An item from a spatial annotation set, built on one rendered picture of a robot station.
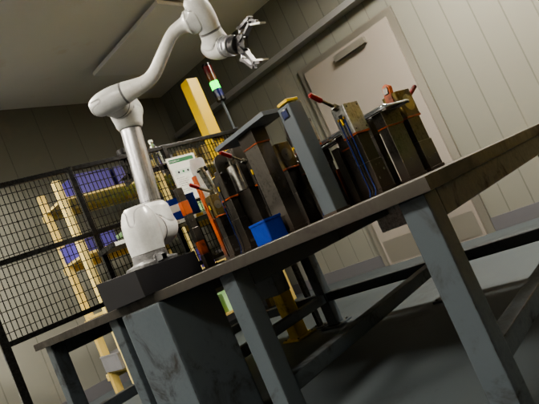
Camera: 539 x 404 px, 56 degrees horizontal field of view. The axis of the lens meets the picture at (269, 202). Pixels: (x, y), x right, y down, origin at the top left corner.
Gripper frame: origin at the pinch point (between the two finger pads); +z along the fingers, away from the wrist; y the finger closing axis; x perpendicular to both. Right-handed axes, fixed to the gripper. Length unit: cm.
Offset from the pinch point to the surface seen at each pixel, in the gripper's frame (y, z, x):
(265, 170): -50, 3, -6
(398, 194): -43, 85, -27
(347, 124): -32.8, 31.7, 12.2
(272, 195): -60, 5, -6
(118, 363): -236, -213, -12
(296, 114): -27.3, 21.1, -3.4
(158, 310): -100, -13, -54
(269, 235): -72, 15, -16
